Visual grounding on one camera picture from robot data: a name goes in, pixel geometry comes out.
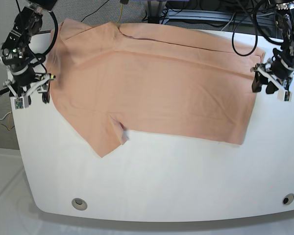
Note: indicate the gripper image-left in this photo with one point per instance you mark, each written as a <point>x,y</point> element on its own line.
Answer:
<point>25,77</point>

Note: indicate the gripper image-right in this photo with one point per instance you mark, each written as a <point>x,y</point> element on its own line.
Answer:
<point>281,68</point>

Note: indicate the peach orange T-shirt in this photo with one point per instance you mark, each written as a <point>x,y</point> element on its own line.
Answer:
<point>151,78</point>

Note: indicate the left table grommet hole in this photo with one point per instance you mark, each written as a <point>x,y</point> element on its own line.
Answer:
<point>79,204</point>

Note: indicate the table grommet hole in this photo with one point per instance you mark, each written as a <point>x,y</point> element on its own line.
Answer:
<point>79,204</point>
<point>288,199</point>

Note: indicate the right table grommet hole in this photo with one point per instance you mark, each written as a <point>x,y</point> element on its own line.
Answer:
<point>288,199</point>

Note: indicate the aluminium frame rail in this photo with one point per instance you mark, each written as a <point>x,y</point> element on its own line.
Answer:
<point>265,20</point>

